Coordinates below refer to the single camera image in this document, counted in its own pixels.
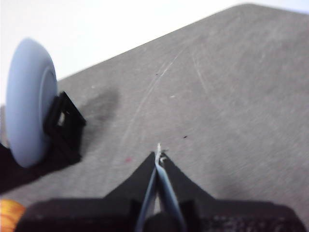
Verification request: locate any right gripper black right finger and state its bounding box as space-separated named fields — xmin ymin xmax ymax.
xmin=157 ymin=143 xmax=307 ymax=232

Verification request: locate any blue plate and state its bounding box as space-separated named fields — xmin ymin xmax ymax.
xmin=6 ymin=37 xmax=58 ymax=168

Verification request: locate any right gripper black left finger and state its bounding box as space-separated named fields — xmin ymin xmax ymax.
xmin=15 ymin=151 xmax=159 ymax=232

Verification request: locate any red yellow apple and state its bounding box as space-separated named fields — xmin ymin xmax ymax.
xmin=0 ymin=199 xmax=26 ymax=232

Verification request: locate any black plate rack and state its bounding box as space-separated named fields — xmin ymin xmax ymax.
xmin=0 ymin=91 xmax=87 ymax=194

